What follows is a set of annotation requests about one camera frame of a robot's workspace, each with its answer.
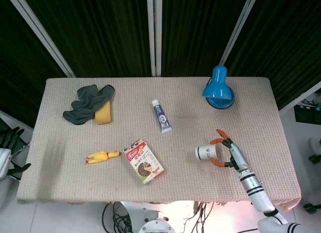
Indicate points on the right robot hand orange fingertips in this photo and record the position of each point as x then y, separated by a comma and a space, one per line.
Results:
238, 157

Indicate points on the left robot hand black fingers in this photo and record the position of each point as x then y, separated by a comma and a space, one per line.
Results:
4, 162

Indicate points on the white paper cup blue logo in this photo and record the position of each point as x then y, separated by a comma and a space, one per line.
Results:
204, 152

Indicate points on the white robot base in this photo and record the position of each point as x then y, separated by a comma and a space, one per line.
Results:
155, 224

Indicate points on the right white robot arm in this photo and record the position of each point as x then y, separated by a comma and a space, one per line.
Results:
258, 195

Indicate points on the blue desk lamp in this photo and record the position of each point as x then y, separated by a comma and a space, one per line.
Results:
218, 88

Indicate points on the beige woven tablecloth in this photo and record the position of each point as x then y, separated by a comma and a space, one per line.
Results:
75, 182

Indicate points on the white stand base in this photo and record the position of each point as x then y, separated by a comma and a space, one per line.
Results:
314, 145

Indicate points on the black electronics box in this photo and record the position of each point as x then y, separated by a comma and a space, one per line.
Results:
306, 116

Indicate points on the purple white toothpaste tube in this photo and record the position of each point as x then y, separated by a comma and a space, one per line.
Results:
161, 117

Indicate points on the red white biscuit box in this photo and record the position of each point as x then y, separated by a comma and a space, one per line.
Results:
144, 162

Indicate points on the dark grey cloth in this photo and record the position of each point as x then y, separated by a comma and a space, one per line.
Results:
82, 107

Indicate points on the yellow rubber chicken toy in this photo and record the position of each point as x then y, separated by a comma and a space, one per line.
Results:
100, 156

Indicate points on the yellow sponge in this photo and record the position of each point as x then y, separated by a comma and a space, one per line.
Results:
103, 115

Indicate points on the white partition bottom frame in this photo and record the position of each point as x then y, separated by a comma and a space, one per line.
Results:
301, 98

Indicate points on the white partition post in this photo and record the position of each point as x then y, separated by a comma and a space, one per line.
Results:
154, 34
42, 34
238, 29

